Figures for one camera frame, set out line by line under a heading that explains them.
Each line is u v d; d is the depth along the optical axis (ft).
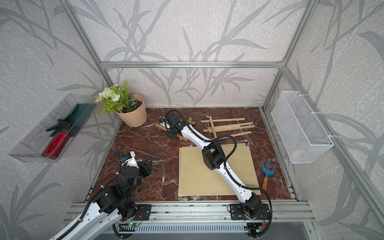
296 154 2.34
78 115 2.25
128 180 1.81
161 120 2.99
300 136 2.02
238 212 2.41
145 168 2.22
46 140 2.09
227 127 3.60
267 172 2.86
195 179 2.85
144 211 2.41
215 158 2.23
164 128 3.46
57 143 1.90
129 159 2.16
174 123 2.70
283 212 2.48
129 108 3.40
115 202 1.78
